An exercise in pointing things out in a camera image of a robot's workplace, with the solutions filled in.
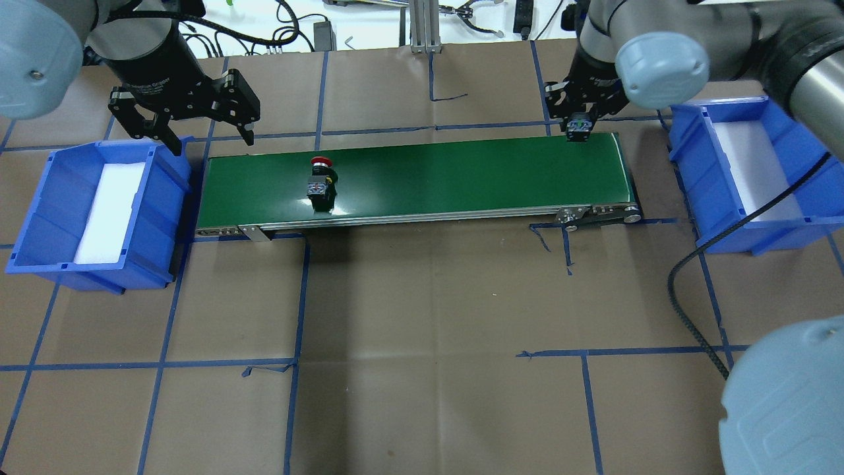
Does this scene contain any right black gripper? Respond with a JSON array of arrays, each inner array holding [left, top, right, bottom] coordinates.
[[545, 46, 630, 133]]

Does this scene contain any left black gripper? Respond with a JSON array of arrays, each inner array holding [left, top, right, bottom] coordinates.
[[105, 26, 261, 156]]

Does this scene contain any red mushroom push button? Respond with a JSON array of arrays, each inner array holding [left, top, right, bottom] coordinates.
[[307, 156, 338, 210]]

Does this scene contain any yellow mushroom push button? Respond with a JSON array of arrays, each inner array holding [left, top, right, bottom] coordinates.
[[562, 111, 595, 143]]

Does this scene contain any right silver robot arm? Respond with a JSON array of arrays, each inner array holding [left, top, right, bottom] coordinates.
[[546, 1, 842, 474]]

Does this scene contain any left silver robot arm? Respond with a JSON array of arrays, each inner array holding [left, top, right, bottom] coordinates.
[[1, 1, 261, 154]]

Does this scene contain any green conveyor belt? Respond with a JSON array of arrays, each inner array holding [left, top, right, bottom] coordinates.
[[196, 133, 644, 240]]

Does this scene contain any left blue plastic bin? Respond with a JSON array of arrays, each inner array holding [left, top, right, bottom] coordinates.
[[5, 139, 192, 294]]

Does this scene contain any blue plastic bin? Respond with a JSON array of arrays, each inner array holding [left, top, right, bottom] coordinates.
[[669, 96, 843, 255], [5, 139, 192, 294]]

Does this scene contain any white foam pad left bin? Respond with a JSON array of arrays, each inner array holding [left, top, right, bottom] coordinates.
[[73, 162, 145, 265]]

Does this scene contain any black power adapter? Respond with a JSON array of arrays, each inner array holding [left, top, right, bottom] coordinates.
[[313, 19, 336, 51]]

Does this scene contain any right blue plastic bin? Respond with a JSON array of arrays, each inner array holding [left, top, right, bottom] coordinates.
[[669, 96, 843, 255]]

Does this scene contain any aluminium frame post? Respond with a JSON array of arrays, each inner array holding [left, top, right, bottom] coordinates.
[[409, 0, 442, 54]]

